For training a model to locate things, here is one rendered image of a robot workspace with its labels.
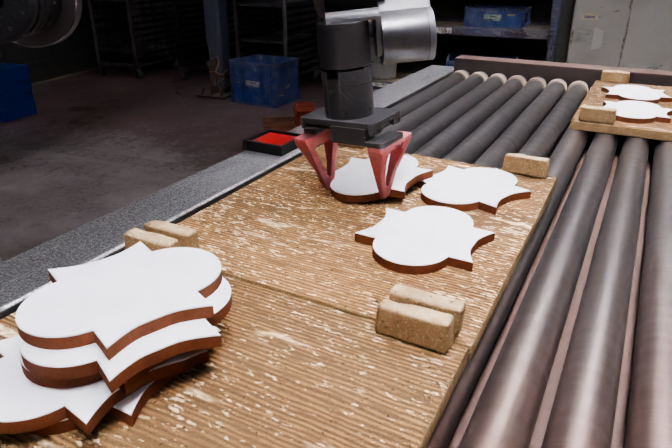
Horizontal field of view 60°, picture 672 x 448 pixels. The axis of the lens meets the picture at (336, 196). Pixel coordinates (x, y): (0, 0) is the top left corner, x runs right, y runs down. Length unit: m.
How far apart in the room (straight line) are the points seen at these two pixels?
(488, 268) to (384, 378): 0.19
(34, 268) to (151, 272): 0.23
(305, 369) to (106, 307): 0.14
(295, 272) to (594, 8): 4.77
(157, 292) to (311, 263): 0.18
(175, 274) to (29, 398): 0.12
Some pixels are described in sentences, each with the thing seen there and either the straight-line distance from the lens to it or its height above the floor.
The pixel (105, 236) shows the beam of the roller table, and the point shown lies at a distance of 0.71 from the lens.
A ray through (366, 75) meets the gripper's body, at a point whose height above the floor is 1.09.
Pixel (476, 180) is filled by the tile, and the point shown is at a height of 0.95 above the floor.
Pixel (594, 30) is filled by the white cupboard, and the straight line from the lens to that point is 5.21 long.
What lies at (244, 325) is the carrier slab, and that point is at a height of 0.94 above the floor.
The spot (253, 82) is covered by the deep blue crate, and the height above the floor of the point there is 0.20.
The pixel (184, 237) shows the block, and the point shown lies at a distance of 0.58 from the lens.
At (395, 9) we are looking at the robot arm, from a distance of 0.66.
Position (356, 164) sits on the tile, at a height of 0.95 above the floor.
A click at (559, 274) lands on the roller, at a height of 0.92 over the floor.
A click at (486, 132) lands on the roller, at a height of 0.92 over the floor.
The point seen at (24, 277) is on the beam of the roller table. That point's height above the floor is 0.91.
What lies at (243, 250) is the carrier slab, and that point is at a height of 0.94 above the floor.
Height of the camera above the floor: 1.21
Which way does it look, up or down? 23 degrees down
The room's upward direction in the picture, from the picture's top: straight up
